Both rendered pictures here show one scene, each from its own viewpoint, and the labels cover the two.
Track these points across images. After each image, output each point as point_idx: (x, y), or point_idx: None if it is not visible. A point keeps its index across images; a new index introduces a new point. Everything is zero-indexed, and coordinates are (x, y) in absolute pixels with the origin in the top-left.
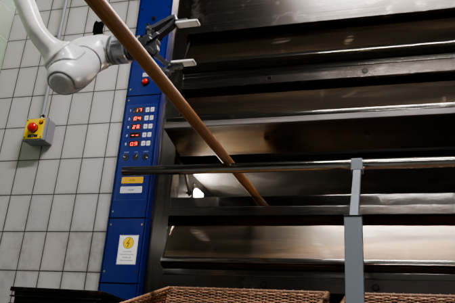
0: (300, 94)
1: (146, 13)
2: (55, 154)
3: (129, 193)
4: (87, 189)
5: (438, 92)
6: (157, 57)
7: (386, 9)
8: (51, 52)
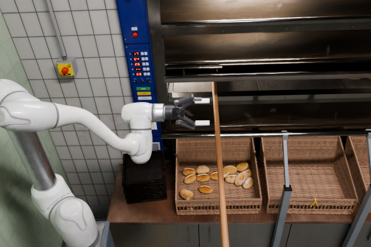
0: (242, 39)
1: None
2: (83, 75)
3: (144, 100)
4: (115, 94)
5: (326, 43)
6: (185, 121)
7: None
8: (132, 152)
